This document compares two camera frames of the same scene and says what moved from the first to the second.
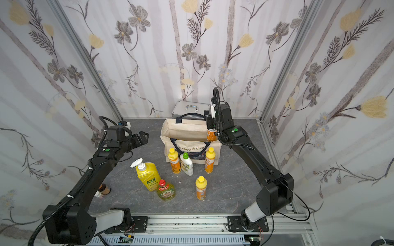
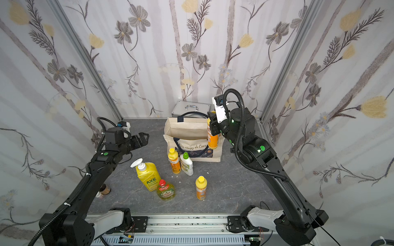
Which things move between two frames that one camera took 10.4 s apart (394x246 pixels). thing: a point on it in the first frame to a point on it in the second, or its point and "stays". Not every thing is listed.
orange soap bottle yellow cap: [201, 184] stays
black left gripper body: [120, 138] stays
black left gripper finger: [144, 137] stays
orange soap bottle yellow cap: [210, 156] to [213, 140]
